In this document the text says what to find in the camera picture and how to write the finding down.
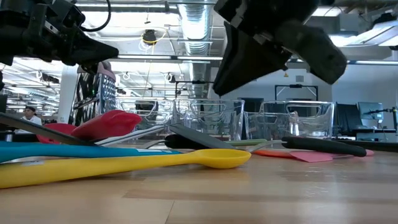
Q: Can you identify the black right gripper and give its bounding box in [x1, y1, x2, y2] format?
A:
[212, 0, 348, 97]

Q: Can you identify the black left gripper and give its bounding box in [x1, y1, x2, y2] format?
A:
[0, 0, 120, 67]

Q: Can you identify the black square-headed turner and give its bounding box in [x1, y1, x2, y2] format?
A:
[169, 123, 368, 158]

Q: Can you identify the blue silicone spoon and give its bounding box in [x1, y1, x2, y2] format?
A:
[0, 140, 183, 164]

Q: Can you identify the pink spoon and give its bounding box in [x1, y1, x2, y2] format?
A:
[289, 149, 376, 164]

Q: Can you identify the yellow silicone spoon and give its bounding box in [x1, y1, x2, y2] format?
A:
[0, 148, 252, 190]

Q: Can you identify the computer monitor on arm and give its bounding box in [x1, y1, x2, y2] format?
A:
[357, 101, 385, 129]

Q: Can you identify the grey ceiling pipe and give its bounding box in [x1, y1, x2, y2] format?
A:
[76, 2, 180, 14]

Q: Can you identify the clear plastic bin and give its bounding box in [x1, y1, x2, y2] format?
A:
[115, 98, 175, 141]
[173, 98, 246, 141]
[244, 101, 336, 141]

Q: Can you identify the person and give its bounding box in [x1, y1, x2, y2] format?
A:
[14, 106, 44, 135]

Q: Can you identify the black folding panel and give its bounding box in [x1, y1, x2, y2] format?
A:
[335, 103, 359, 137]

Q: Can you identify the ceiling strip light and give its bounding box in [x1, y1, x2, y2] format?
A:
[108, 54, 398, 65]

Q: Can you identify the grey desk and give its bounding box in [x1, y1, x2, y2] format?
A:
[354, 128, 398, 142]

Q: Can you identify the black gantry frame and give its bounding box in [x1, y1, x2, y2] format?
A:
[174, 80, 222, 100]
[274, 83, 319, 102]

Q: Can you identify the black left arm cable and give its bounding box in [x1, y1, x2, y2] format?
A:
[79, 0, 112, 33]

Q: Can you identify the steel box grater pink handle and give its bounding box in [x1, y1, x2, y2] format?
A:
[68, 60, 118, 127]

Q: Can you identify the ceiling cord reel yellow cable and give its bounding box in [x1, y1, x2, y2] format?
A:
[142, 29, 158, 47]

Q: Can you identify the silver ventilation duct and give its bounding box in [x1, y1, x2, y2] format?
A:
[178, 0, 215, 98]

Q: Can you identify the black aluminium table frame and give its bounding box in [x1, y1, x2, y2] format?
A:
[0, 130, 398, 153]

